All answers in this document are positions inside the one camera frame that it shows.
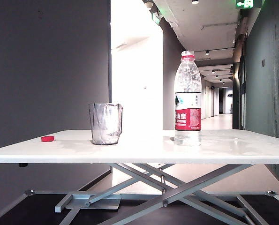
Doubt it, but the clear red-label water bottle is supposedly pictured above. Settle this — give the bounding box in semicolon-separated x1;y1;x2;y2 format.
173;50;202;147

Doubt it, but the clear faceted glass mug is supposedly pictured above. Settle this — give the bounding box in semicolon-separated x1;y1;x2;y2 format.
88;103;123;145

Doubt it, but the white folding lift table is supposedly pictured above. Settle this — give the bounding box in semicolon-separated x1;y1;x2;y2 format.
54;163;271;225
0;189;279;225

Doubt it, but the large green exit sign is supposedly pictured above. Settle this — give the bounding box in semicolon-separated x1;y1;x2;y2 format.
235;0;263;9

